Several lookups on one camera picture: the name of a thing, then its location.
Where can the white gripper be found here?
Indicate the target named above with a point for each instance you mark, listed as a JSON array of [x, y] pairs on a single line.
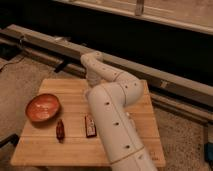
[[93, 79]]

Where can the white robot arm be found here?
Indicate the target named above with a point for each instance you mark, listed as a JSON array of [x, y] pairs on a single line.
[[111, 90]]

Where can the orange ceramic bowl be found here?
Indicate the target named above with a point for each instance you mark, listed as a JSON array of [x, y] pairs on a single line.
[[42, 108]]

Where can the dark red rectangular box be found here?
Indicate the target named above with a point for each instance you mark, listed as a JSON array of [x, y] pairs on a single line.
[[90, 127]]

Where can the small brown figurine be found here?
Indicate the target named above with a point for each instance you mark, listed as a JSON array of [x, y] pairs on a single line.
[[60, 133]]

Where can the wooden table board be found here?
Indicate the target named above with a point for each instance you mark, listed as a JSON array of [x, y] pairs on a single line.
[[39, 146]]

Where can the black table leg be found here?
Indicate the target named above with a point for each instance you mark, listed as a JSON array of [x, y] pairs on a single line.
[[13, 139]]

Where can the blue object at edge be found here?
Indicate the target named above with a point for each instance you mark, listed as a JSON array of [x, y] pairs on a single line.
[[208, 152]]

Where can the long metal rail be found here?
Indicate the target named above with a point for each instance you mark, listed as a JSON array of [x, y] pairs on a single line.
[[191, 90]]

